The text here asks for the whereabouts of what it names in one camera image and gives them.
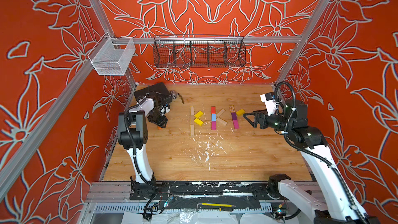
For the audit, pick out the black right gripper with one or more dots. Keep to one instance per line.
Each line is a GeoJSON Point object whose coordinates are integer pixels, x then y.
{"type": "Point", "coordinates": [260, 116]}

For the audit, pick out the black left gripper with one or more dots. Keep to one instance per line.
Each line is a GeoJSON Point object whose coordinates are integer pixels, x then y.
{"type": "Point", "coordinates": [162, 120]}

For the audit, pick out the yellow block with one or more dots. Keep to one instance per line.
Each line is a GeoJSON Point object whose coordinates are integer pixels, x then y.
{"type": "Point", "coordinates": [199, 114]}
{"type": "Point", "coordinates": [198, 121]}
{"type": "Point", "coordinates": [240, 112]}

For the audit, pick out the magenta block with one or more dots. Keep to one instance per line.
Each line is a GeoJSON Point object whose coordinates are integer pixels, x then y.
{"type": "Point", "coordinates": [213, 125]}
{"type": "Point", "coordinates": [236, 124]}

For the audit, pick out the pale wooden block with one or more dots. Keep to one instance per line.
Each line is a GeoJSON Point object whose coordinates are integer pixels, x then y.
{"type": "Point", "coordinates": [218, 114]}

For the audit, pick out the natural wooden block angled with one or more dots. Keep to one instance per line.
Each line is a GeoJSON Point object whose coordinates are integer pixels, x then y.
{"type": "Point", "coordinates": [192, 133]}

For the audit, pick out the magenta block front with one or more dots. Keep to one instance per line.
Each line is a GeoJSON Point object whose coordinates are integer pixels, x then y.
{"type": "Point", "coordinates": [236, 124]}

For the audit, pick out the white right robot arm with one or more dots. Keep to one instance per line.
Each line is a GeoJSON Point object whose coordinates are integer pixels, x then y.
{"type": "Point", "coordinates": [340, 206]}

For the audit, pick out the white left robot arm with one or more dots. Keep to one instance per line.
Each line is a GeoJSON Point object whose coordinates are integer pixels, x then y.
{"type": "Point", "coordinates": [133, 133]}

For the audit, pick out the black plastic tool case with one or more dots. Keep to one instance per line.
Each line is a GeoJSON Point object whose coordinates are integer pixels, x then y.
{"type": "Point", "coordinates": [145, 103]}

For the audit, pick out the metal ball valve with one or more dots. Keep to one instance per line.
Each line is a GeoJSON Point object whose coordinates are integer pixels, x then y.
{"type": "Point", "coordinates": [176, 95]}

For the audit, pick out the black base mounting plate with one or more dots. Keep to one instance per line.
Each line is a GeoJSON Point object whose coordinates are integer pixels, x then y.
{"type": "Point", "coordinates": [260, 190]}

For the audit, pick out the white wire basket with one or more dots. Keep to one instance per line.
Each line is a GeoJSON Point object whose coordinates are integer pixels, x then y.
{"type": "Point", "coordinates": [112, 56]}

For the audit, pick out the black wire basket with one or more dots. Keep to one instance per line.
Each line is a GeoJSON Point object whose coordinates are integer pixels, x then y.
{"type": "Point", "coordinates": [199, 51]}

